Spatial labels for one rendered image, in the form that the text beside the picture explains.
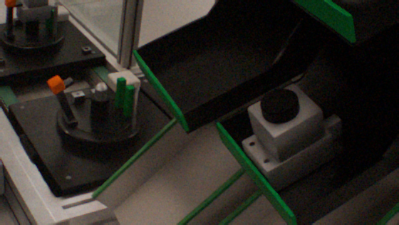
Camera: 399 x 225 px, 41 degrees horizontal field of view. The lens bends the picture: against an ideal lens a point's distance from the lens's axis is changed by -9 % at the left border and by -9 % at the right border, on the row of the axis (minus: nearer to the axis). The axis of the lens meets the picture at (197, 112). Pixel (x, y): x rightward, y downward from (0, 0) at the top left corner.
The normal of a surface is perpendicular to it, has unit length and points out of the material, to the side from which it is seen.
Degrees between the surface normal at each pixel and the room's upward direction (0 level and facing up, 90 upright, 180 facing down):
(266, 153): 25
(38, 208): 0
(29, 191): 0
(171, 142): 90
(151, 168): 90
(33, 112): 0
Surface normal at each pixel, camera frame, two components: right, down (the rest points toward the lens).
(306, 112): -0.26, -0.72
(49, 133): 0.14, -0.85
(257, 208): 0.41, 0.52
